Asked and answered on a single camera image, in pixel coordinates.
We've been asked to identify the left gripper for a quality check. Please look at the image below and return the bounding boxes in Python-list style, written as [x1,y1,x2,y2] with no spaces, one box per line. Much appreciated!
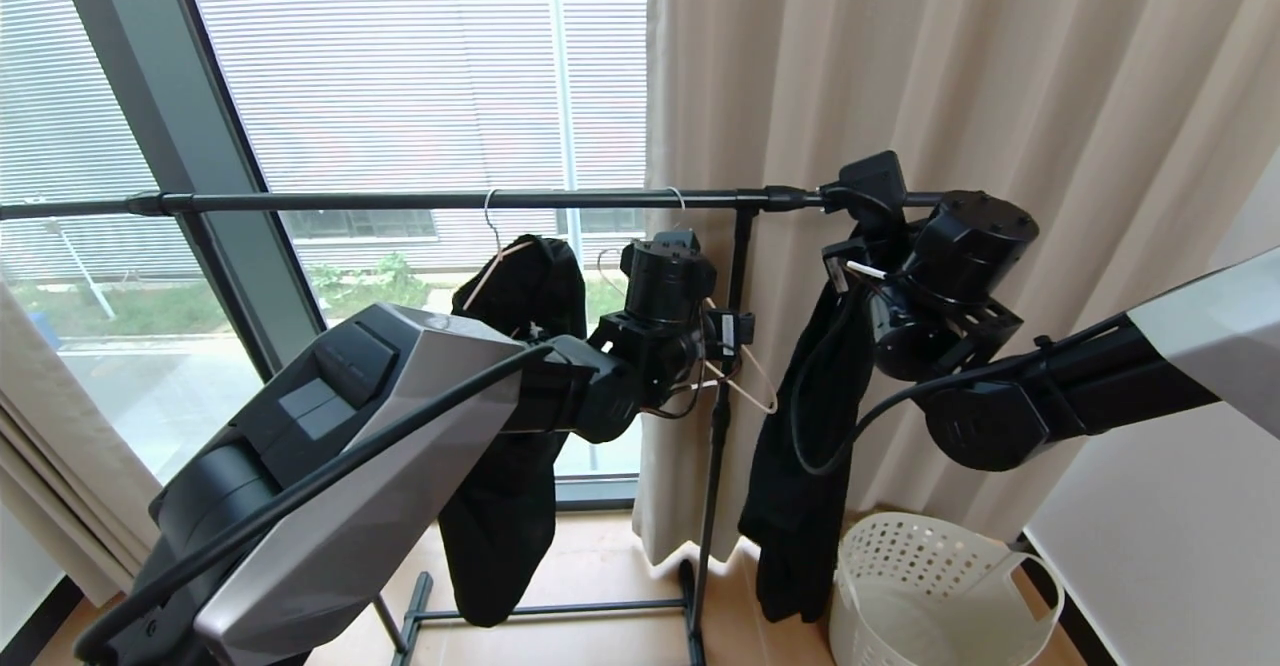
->
[660,306,757,397]

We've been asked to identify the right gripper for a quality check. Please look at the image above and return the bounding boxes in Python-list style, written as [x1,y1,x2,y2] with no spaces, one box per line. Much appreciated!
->
[820,236,961,382]

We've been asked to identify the pink clothes hanger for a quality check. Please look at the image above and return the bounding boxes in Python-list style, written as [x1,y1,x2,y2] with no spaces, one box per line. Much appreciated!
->
[462,189,536,312]
[597,186,779,415]

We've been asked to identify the black garment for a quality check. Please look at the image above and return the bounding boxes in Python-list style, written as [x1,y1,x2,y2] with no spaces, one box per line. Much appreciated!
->
[738,236,881,625]

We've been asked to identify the black shorts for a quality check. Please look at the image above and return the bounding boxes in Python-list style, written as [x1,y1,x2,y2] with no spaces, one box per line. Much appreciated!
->
[437,234,591,629]

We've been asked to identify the white laundry basket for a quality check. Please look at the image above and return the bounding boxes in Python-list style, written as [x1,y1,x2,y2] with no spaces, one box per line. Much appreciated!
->
[828,512,1066,666]

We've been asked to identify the black clothes rack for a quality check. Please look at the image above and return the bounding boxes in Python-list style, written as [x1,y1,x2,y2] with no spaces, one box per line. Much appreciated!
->
[0,186,946,666]

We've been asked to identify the beige curtain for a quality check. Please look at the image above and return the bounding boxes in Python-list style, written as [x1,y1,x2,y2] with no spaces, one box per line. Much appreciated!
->
[0,281,166,607]
[632,0,1280,567]

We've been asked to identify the window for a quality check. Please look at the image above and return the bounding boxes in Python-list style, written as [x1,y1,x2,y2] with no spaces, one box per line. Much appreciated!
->
[0,0,656,507]

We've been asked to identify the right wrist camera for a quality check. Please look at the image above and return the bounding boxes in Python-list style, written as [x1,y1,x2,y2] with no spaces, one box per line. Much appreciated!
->
[820,151,911,237]

